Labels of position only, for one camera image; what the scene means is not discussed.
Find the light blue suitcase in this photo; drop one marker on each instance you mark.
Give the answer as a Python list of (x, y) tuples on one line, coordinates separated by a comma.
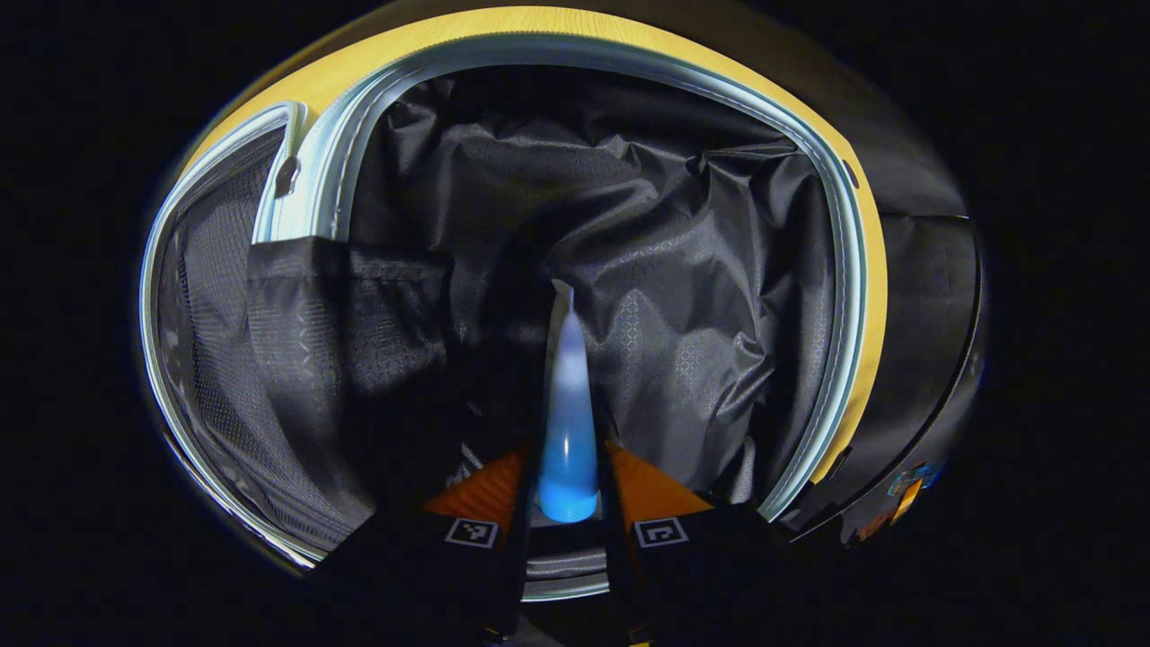
[(683, 270)]

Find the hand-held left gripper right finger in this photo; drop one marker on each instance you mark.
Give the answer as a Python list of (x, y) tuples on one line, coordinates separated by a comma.
[(620, 575)]

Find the blue squeeze tube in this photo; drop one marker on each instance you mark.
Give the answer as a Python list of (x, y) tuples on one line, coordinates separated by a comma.
[(568, 449)]

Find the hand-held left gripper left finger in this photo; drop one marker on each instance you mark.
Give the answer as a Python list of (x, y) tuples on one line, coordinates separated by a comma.
[(517, 557)]

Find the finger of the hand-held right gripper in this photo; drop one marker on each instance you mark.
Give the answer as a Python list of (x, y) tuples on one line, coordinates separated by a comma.
[(898, 508)]

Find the black backdrop cloth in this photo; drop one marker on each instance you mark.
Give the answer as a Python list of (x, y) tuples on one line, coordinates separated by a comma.
[(925, 296)]

